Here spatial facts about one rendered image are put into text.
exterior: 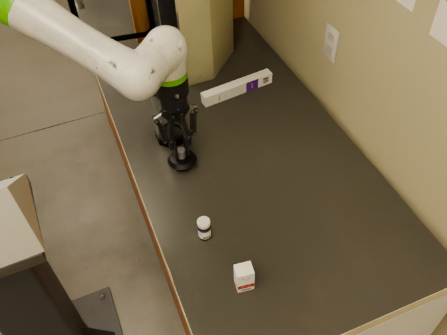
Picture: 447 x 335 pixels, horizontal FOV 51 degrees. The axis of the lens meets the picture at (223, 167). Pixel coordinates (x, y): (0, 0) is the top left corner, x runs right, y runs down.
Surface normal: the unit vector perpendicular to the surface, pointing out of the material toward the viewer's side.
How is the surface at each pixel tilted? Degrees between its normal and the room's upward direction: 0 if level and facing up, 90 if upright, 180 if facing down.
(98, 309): 0
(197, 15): 90
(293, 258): 0
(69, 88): 0
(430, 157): 90
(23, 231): 90
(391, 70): 90
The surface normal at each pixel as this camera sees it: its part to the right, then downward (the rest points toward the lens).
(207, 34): 0.38, 0.68
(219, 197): -0.04, -0.67
